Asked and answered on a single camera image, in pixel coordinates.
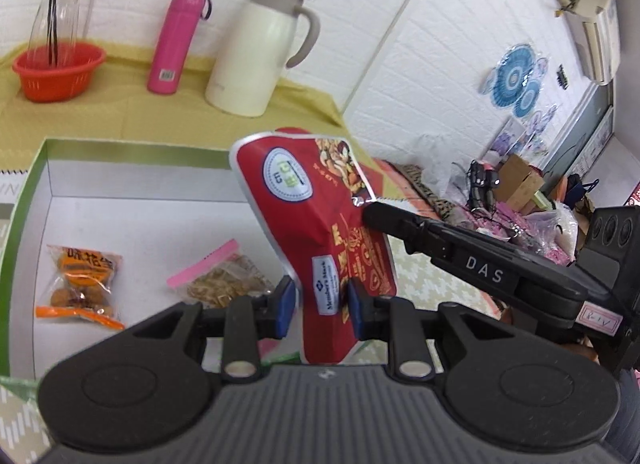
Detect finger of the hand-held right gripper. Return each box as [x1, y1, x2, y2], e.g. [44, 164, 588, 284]
[362, 201, 524, 301]

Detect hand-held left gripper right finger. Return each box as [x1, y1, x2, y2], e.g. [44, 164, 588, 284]
[346, 277, 504, 379]

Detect blue fan wall decoration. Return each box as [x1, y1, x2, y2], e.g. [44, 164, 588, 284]
[482, 41, 551, 117]

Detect white plastic bag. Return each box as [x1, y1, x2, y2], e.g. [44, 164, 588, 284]
[525, 199, 577, 265]

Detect yellow tablecloth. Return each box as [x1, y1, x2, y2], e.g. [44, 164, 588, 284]
[0, 41, 388, 185]

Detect white air conditioner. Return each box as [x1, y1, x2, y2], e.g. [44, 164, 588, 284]
[565, 0, 623, 85]

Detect red plastic basket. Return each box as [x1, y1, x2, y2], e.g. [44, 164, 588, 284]
[12, 41, 107, 103]

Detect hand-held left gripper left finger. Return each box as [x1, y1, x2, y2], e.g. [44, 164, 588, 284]
[131, 276, 297, 379]

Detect pink-strip clear zip bag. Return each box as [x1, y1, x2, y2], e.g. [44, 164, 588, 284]
[166, 239, 276, 310]

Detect pink thermos bottle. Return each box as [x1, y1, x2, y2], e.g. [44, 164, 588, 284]
[146, 0, 213, 95]

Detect red nut snack bag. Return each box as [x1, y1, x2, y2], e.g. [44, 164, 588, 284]
[229, 128, 399, 366]

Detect leopard print cloth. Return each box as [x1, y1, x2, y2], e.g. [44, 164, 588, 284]
[395, 164, 453, 220]

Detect cream thermal jug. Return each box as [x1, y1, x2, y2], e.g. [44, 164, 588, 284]
[205, 0, 321, 118]

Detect green cardboard box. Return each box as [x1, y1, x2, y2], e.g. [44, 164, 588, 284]
[0, 138, 302, 381]

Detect pink floral cloth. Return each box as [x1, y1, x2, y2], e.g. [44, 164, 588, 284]
[450, 204, 576, 270]

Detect clear glass carafe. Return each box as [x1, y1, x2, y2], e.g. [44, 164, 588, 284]
[28, 0, 91, 67]

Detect clear plastic bag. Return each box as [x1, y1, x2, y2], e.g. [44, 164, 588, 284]
[415, 134, 471, 205]

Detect orange clear snack packet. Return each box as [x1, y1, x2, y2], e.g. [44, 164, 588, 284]
[35, 244, 126, 331]

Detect wall pictures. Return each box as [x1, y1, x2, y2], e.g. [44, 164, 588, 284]
[492, 116, 551, 157]

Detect person's grey trousers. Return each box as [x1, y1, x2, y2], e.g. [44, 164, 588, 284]
[602, 369, 640, 460]

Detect brown cardboard box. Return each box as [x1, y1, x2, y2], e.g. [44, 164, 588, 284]
[495, 154, 546, 215]

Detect black chopsticks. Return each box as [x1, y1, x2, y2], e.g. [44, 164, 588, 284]
[47, 0, 62, 67]

